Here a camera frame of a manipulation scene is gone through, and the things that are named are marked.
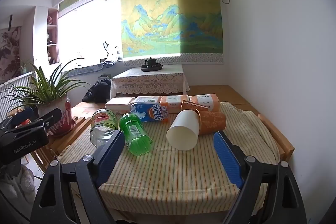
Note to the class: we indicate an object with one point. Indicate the potted spider plant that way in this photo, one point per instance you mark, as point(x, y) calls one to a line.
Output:
point(56, 108)

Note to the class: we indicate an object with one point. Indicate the blue and orange drink carton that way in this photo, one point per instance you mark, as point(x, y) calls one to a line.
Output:
point(151, 112)

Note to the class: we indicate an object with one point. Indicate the blue and white towel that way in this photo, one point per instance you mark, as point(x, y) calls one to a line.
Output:
point(111, 61)

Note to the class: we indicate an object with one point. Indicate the clear plastic bottle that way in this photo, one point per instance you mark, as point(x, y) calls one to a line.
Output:
point(102, 127)

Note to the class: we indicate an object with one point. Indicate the white paper cup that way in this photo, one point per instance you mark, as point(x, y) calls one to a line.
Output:
point(183, 132)

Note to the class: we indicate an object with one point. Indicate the blue windowsill mat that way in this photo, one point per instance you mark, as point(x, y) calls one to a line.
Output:
point(84, 69)

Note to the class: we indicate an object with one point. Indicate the dark teapot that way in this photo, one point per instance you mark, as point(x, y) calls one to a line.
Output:
point(151, 62)

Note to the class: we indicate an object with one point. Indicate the lace covered low table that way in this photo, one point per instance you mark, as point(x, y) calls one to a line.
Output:
point(149, 81)

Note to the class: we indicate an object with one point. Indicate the striped tablecloth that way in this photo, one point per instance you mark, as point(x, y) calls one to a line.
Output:
point(170, 171)

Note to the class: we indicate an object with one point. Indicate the landscape print roller blind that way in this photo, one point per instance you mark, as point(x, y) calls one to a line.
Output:
point(170, 16)

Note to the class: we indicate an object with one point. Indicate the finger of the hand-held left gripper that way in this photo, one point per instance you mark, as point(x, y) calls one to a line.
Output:
point(22, 116)
point(50, 119)

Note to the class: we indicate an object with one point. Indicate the floral wall picture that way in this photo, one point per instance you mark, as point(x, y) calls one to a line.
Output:
point(9, 53)

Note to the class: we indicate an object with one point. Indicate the black clothing pile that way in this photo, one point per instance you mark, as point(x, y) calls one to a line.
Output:
point(98, 91)

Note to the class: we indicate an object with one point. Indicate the white radiator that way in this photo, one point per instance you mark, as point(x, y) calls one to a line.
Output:
point(15, 85)

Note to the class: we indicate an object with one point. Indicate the white kettle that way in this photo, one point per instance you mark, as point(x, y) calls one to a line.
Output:
point(116, 51)

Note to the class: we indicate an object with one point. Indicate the white tissue pack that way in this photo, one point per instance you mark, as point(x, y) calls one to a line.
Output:
point(148, 100)

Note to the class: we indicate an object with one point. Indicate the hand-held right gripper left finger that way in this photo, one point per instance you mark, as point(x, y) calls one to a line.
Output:
point(111, 157)

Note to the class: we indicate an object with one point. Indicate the green plastic bottle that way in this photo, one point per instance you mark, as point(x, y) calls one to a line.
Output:
point(135, 134)

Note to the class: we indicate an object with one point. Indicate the orange tissue pack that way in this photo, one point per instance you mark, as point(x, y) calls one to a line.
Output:
point(174, 103)
point(206, 101)

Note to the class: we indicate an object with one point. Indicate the dark tea tray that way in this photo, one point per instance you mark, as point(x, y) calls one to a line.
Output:
point(152, 69)

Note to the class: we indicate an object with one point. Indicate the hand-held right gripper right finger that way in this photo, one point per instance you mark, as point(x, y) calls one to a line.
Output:
point(227, 161)

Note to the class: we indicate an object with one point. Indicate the orange patterned paper cup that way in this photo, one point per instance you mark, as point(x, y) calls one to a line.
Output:
point(212, 121)
point(193, 105)

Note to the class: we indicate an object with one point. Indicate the pink wall shelf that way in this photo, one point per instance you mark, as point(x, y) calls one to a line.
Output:
point(52, 35)

